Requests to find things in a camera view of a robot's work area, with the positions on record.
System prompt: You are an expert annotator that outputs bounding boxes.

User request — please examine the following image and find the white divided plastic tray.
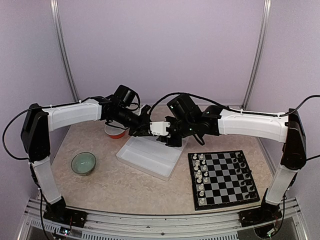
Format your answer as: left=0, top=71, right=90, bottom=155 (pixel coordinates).
left=116, top=136, right=188, bottom=181

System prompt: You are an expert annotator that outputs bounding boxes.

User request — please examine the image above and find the black white chess board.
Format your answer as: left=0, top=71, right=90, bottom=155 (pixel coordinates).
left=187, top=150, right=258, bottom=211

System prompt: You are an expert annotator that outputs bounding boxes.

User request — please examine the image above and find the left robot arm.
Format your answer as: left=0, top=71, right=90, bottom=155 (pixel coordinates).
left=20, top=85, right=152, bottom=223

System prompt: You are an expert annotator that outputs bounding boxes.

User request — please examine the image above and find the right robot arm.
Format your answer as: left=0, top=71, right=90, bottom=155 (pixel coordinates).
left=149, top=92, right=307, bottom=222

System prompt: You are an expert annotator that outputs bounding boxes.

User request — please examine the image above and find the row of black chess pieces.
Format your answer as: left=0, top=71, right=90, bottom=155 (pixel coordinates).
left=230, top=151, right=260, bottom=202

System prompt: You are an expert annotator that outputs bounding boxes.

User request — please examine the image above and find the orange white bowl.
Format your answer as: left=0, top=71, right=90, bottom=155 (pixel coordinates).
left=104, top=125, right=126, bottom=139

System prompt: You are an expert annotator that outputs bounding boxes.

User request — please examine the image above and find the green glass bowl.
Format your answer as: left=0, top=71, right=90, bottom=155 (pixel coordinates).
left=71, top=151, right=97, bottom=176

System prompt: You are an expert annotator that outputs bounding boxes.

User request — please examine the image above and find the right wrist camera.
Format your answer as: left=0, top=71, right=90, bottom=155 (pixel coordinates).
left=149, top=121, right=171, bottom=137

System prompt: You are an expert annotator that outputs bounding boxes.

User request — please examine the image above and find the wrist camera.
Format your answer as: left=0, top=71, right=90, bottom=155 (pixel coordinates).
left=149, top=121, right=171, bottom=137
left=114, top=84, right=141, bottom=111

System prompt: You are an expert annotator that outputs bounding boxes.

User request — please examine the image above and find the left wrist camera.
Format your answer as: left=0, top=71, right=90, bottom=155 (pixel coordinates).
left=114, top=84, right=141, bottom=111

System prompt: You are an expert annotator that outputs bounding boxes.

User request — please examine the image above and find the front aluminium rail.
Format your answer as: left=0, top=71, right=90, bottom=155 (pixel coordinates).
left=13, top=198, right=311, bottom=240

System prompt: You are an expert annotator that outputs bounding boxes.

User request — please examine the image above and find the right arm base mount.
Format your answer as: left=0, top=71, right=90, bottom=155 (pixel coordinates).
left=238, top=208, right=283, bottom=228

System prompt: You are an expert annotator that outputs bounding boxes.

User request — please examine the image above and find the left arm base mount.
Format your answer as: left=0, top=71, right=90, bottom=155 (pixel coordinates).
left=43, top=208, right=88, bottom=228

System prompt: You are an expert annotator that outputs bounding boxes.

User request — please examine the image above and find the left aluminium frame post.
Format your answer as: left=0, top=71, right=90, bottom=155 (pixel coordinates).
left=50, top=0, right=80, bottom=101

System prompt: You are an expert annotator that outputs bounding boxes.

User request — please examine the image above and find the aluminium frame post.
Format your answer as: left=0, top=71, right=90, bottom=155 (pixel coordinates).
left=50, top=0, right=80, bottom=101
left=241, top=0, right=272, bottom=109

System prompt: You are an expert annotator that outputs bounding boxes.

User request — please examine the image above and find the right aluminium frame post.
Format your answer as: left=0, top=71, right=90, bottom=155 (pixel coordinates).
left=241, top=0, right=272, bottom=109

